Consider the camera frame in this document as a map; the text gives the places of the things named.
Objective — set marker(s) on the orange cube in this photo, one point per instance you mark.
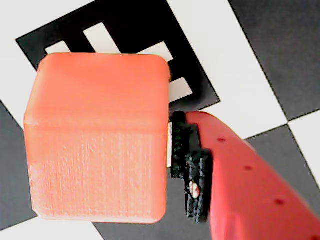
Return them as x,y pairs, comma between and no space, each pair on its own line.
100,137

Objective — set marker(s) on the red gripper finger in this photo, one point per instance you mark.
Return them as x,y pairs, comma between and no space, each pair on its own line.
245,195

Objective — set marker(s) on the checkerboard marker mat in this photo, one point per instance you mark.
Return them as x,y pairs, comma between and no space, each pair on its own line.
250,75

